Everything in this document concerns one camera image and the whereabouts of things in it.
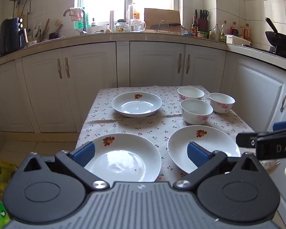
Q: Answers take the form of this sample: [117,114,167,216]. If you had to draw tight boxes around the white plastic tray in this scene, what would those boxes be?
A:
[226,35,252,46]

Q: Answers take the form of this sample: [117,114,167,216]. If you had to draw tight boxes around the wire rack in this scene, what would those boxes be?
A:
[154,20,171,33]

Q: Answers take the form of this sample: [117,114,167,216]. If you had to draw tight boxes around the clear plastic bottle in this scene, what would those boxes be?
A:
[126,3,137,21]

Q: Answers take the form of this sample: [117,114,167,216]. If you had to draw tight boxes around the white plate red flower print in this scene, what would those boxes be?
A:
[167,125,241,173]
[112,92,163,118]
[84,133,162,183]

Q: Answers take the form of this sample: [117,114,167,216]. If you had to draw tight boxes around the dark sauce bottle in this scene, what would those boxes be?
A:
[191,16,198,37]

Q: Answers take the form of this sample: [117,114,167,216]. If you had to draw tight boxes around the tall clear seasoning bottle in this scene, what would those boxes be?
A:
[220,20,228,41]

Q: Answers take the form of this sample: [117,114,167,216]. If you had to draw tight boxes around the metal sink faucet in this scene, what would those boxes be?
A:
[63,8,88,34]

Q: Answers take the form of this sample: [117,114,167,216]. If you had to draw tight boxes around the black cleaver knife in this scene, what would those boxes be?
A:
[150,23,182,31]

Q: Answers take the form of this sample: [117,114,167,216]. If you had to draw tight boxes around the white bowl pink flower print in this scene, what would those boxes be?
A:
[180,99,213,126]
[209,93,236,114]
[177,86,205,101]

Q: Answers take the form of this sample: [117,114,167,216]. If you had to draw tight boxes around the cooking oil bottle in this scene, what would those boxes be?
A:
[243,23,251,40]

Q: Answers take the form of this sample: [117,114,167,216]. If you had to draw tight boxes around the pink dish cloth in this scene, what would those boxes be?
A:
[69,8,83,21]

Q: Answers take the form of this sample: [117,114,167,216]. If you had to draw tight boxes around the red label bottle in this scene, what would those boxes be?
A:
[230,21,239,37]

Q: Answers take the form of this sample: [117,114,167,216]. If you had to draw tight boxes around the wooden cooking utensils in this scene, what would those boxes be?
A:
[30,18,63,41]

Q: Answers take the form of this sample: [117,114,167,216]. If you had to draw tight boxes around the dark red knife block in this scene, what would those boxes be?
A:
[195,10,209,32]

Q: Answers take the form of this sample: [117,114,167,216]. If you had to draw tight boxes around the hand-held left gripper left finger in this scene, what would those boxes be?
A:
[21,141,110,192]

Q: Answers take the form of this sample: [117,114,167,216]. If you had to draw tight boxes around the glass pitcher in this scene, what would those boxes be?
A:
[130,19,146,33]

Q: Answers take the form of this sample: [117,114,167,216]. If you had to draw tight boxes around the dark metal wok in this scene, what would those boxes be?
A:
[264,17,286,53]

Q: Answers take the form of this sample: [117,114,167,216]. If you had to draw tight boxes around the clear white-capped bottle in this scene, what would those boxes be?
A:
[213,24,222,40]

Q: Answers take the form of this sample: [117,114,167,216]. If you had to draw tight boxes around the black air fryer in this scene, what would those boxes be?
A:
[0,17,28,56]

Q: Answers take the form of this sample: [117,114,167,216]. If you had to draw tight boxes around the kitchen window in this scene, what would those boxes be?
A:
[74,0,183,27]

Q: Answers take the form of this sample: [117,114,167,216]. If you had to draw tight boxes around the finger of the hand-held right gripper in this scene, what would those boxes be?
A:
[236,127,286,149]
[273,120,286,131]

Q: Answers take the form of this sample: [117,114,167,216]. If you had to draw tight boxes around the green package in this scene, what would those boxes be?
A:
[0,202,10,225]

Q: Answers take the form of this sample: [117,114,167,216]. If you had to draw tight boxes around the wooden cutting board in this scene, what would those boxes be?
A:
[144,8,182,32]

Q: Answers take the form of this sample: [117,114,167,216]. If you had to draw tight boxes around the cherry print tablecloth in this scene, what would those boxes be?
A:
[76,85,280,184]

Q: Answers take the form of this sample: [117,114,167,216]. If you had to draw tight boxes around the green dish soap bottle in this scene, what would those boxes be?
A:
[74,5,86,29]

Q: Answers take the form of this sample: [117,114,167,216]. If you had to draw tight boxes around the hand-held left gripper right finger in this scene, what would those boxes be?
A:
[173,141,261,192]

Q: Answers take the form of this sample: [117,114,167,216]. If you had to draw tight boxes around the floral lidded jar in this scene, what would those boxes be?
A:
[115,19,130,33]

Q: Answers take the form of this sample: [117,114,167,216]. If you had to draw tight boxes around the yellow plastic bag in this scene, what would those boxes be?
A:
[0,159,19,197]

